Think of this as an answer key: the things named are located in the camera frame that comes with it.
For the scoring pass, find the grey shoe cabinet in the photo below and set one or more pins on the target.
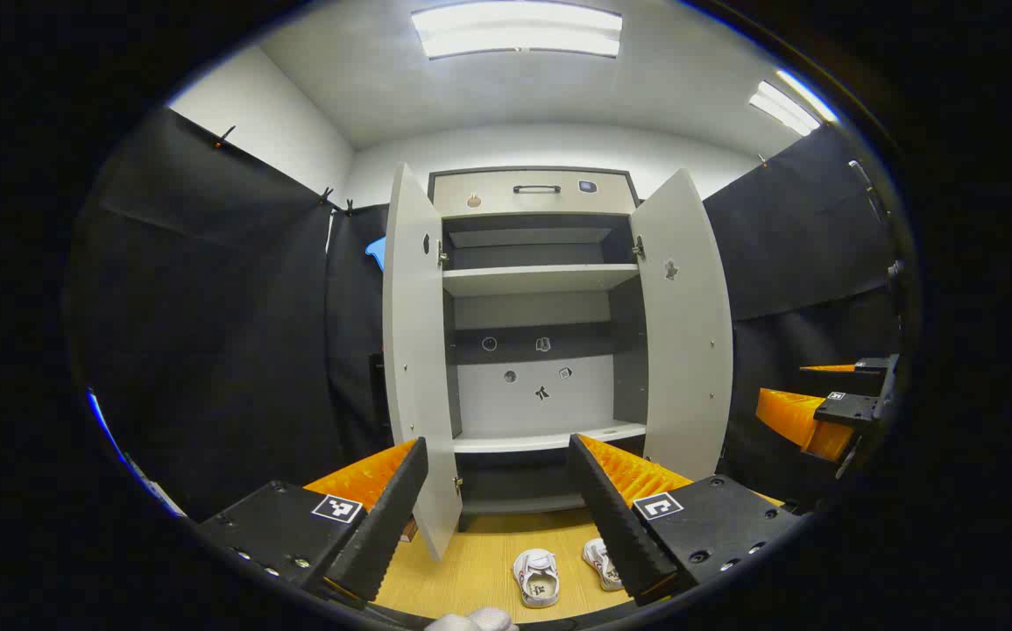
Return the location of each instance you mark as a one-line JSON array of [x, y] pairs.
[[541, 412]]

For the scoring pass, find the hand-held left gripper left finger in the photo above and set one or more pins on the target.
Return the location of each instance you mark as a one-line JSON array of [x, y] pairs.
[[383, 526]]

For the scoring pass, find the ceiling light panel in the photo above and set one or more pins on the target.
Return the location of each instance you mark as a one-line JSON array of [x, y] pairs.
[[519, 31], [786, 105]]

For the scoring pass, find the grey cabinet drawer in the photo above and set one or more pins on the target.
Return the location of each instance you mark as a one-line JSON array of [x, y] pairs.
[[497, 188]]

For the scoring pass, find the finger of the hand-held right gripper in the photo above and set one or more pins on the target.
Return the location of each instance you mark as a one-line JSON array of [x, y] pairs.
[[856, 407], [874, 364]]

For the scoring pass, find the grey cabinet door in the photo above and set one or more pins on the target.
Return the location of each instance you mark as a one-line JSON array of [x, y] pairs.
[[685, 350], [414, 350]]

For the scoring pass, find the white sneaker shoe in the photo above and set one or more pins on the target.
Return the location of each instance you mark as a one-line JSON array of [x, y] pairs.
[[600, 561], [536, 578]]

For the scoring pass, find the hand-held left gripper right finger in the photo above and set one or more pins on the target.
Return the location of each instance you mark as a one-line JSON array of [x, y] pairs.
[[615, 526]]

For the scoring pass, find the brown book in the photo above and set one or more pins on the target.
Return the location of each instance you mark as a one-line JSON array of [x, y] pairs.
[[409, 530]]

